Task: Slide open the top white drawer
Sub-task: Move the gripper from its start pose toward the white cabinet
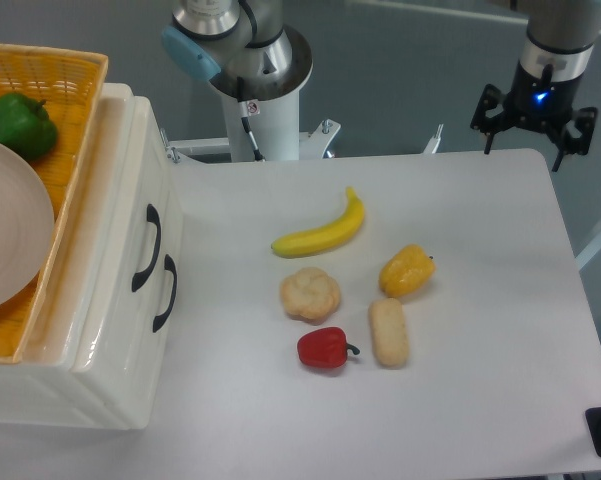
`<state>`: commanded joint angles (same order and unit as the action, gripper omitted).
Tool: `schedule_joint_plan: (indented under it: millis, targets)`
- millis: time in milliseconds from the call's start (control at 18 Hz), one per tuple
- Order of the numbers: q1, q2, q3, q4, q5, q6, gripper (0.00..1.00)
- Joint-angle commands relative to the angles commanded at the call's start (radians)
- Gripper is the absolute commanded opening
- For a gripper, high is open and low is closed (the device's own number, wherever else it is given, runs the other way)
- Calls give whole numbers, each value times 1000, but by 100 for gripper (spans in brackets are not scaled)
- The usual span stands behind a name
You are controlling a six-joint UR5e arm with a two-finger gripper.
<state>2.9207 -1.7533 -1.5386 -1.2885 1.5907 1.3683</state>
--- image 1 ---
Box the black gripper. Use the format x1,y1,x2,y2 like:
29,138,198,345
470,64,598,172

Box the round flower bread roll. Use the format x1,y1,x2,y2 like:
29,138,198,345
279,267,341,324

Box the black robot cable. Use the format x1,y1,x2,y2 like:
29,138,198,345
235,77,266,162

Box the yellow bell pepper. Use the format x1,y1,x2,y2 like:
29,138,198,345
378,244,436,298

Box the oblong bread loaf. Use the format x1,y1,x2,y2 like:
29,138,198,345
368,298,410,368

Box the white drawer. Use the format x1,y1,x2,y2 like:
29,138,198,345
73,97,168,430
125,166,183,429

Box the white drawer cabinet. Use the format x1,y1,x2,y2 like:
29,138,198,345
0,82,146,431

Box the green bell pepper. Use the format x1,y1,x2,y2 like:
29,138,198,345
0,92,58,161

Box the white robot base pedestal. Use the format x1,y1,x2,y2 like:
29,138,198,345
159,59,444,163

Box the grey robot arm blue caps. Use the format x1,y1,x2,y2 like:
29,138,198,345
161,1,601,162

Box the red bell pepper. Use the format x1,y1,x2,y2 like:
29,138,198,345
297,327,360,369

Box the yellow wicker basket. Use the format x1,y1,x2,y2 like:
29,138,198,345
0,43,109,364

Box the beige round plate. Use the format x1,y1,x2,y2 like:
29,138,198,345
0,144,54,305

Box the yellow banana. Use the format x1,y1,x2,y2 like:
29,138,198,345
271,186,365,258

